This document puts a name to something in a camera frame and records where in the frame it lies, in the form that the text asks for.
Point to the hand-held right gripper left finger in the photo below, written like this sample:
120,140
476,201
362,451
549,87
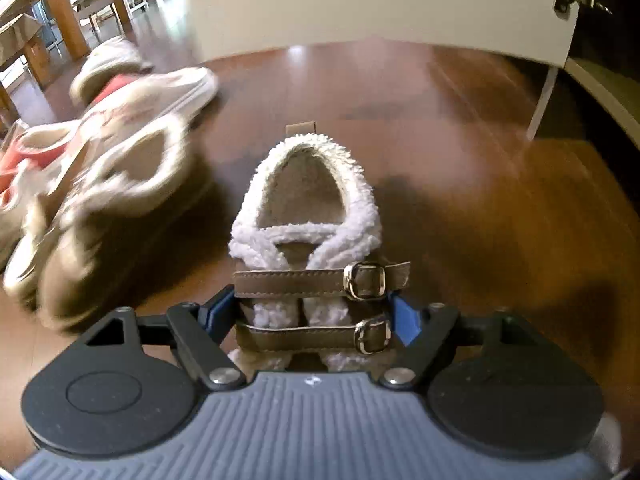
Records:
216,312

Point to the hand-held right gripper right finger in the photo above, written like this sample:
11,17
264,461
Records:
406,317

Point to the brown fleece-lined buckle shoe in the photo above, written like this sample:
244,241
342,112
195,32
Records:
110,240
300,195

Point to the white shoe cabinet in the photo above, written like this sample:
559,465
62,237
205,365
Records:
607,85

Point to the red grey plush slipper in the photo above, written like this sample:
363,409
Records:
165,91
35,152

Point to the white cabinet door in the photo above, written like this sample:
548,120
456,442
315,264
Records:
375,5

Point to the pale chair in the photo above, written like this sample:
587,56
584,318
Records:
89,5

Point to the wooden dining table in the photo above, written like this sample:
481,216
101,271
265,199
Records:
62,10

